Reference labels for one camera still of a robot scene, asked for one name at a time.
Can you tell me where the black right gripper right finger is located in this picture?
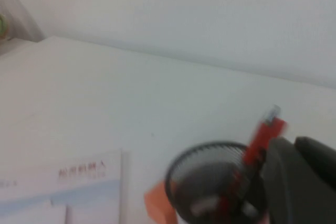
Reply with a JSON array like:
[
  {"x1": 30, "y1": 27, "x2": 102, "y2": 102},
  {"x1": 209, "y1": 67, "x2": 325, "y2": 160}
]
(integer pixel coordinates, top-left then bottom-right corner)
[{"x1": 293, "y1": 136, "x2": 336, "y2": 190}]

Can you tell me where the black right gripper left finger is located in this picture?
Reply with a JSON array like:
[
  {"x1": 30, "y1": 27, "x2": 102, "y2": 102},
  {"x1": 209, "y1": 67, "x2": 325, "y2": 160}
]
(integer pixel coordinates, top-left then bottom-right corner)
[{"x1": 262, "y1": 136, "x2": 336, "y2": 224}]

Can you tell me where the red gel pen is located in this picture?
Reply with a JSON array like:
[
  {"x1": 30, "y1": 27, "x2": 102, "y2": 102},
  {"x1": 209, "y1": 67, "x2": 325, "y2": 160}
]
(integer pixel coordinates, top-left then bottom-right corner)
[{"x1": 222, "y1": 104, "x2": 289, "y2": 209}]

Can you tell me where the black mesh pen holder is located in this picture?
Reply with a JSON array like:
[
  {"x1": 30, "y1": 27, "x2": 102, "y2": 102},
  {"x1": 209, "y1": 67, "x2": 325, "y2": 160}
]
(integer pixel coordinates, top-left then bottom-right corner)
[{"x1": 164, "y1": 141, "x2": 271, "y2": 224}]

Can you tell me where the orange cube eraser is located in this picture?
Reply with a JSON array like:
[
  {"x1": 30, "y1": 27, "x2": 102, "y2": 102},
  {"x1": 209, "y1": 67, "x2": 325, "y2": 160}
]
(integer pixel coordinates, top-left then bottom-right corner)
[{"x1": 143, "y1": 182, "x2": 177, "y2": 221}]

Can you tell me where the AgileX brochure with sky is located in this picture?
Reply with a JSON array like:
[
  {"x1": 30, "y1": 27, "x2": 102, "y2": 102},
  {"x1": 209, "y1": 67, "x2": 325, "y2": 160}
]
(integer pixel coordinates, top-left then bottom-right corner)
[{"x1": 0, "y1": 149, "x2": 132, "y2": 224}]

